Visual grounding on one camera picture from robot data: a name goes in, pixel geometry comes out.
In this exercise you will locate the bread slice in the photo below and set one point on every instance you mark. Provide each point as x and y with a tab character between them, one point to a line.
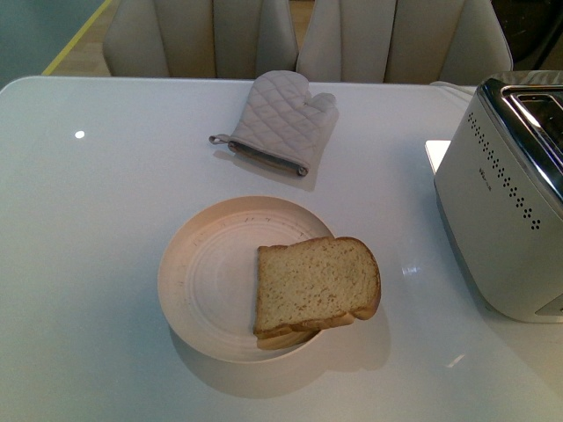
298	337
314	285

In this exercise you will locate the white silver toaster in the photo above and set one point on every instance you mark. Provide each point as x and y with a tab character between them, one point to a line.
499	191

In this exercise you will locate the grey quilted oven mitt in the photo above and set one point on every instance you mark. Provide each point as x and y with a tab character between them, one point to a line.
282	124

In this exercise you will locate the beige round plate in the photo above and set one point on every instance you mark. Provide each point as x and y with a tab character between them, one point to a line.
207	279

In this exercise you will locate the beige left chair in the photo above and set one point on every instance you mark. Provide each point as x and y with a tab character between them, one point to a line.
200	39

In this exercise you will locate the beige chair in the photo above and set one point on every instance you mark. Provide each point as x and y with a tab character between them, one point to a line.
403	42
200	39

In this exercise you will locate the beige right chair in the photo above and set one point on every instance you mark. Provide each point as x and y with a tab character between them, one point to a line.
403	42

